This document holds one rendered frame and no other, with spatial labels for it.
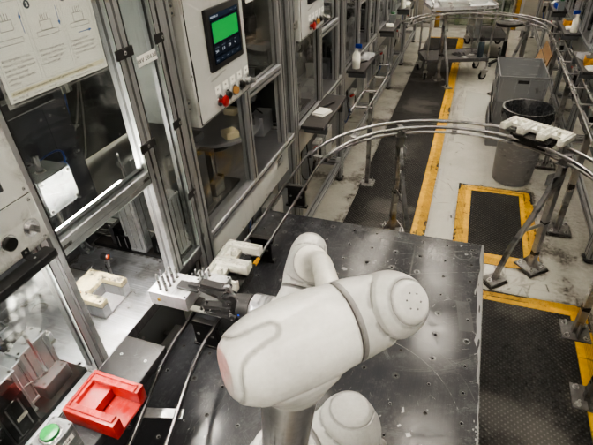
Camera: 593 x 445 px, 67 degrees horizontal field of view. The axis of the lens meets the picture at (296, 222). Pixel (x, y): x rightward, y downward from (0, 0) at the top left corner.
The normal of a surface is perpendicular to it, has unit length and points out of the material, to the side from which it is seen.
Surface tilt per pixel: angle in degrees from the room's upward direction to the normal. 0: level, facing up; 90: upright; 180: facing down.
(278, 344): 32
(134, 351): 0
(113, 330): 0
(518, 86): 91
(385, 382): 0
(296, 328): 24
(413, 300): 45
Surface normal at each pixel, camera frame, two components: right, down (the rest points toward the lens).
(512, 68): -0.31, 0.54
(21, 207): 0.94, 0.16
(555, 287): -0.04, -0.81
